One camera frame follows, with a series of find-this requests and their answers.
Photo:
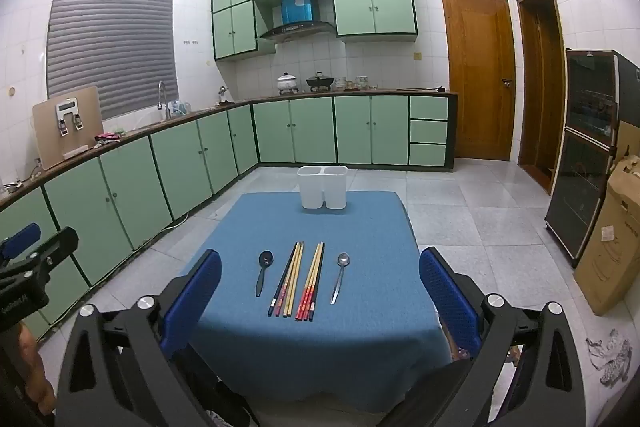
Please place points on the wooden board with clips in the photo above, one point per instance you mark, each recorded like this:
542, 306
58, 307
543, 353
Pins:
50, 137

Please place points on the person's left hand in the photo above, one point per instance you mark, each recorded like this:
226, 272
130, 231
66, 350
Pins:
35, 372

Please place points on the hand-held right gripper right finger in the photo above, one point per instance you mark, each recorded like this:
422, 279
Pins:
450, 302

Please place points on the green wall cabinets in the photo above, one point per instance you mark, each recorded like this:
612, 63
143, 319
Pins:
372, 7

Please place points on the white plastic utensil holder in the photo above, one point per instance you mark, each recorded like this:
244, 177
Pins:
322, 187

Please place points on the large cardboard box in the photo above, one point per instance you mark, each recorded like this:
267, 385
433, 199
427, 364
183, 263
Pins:
610, 252

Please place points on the metal spoon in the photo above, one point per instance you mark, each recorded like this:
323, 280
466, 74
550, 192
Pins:
343, 260

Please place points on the patterned rag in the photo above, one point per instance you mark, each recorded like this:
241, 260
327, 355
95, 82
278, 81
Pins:
612, 359

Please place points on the black chopstick with red end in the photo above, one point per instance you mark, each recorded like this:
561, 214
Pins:
315, 281
318, 281

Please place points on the green base cabinets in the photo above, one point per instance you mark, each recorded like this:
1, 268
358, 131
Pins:
315, 129

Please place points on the plain yellow chopstick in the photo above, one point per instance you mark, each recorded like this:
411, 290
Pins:
296, 279
292, 279

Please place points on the dish soap bottles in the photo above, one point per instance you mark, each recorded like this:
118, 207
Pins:
180, 108

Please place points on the black wok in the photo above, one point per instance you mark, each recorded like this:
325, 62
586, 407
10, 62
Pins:
320, 82

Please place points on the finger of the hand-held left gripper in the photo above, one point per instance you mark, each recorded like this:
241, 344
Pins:
55, 252
20, 237

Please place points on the range hood with blue chimney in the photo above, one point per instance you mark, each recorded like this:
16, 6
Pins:
297, 9

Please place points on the open wooden doorway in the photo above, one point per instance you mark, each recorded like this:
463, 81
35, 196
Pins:
540, 97

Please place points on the black plastic spoon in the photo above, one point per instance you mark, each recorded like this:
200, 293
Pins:
265, 258

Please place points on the white cooking pot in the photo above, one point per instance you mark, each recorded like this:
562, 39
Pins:
288, 83

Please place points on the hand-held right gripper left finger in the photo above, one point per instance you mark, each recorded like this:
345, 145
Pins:
200, 292

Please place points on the red cloth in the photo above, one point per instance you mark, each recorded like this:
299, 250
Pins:
107, 139

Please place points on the grey window blind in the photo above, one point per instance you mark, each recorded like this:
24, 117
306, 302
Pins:
112, 47

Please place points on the black glass-front cabinet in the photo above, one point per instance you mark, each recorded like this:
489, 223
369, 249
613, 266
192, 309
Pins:
580, 157

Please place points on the closed wooden door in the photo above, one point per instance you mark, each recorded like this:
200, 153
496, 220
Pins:
477, 77

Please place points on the metal kitchen faucet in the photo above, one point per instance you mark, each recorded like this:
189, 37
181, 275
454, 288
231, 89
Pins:
162, 92

